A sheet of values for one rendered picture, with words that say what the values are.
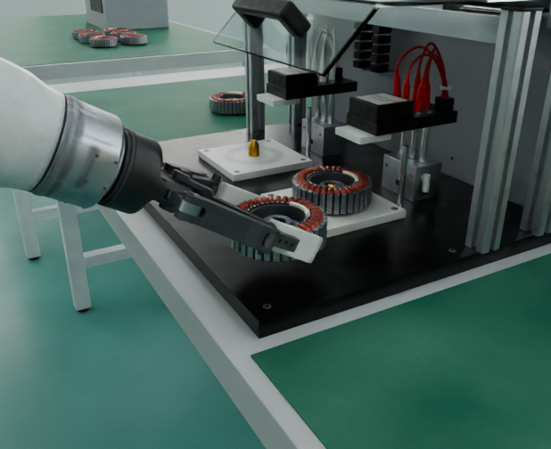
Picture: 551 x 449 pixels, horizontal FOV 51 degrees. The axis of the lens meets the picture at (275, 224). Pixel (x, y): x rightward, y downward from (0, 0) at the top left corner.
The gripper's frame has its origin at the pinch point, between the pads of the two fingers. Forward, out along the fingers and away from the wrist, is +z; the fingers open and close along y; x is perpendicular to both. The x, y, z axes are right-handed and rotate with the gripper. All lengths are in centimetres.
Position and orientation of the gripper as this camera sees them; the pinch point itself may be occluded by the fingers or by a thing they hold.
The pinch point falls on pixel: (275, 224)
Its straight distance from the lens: 65.4
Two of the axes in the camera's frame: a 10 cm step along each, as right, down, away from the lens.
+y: 4.8, 3.7, -7.9
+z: 7.6, 2.7, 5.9
